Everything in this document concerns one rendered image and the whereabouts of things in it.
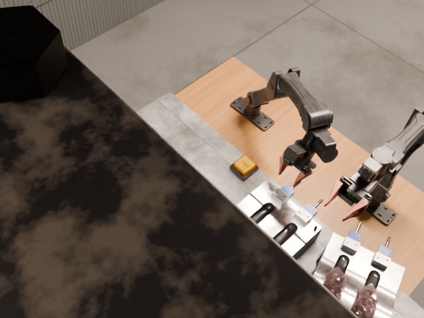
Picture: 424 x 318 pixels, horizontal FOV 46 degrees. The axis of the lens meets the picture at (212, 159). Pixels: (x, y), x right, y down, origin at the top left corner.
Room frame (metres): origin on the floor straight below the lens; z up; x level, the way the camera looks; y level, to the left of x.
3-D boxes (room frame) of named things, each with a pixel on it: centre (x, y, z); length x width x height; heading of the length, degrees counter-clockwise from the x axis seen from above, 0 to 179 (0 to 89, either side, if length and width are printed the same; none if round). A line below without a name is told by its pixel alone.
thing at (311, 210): (0.92, -0.36, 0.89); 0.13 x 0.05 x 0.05; 139
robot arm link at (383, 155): (0.89, -0.49, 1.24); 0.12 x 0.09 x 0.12; 139
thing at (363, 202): (0.75, -0.39, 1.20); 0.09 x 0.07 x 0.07; 139
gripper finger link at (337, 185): (0.78, -0.37, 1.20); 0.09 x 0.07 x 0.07; 139
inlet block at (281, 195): (0.99, -0.28, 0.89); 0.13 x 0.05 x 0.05; 137
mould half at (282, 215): (0.76, -0.13, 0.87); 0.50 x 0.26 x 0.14; 138
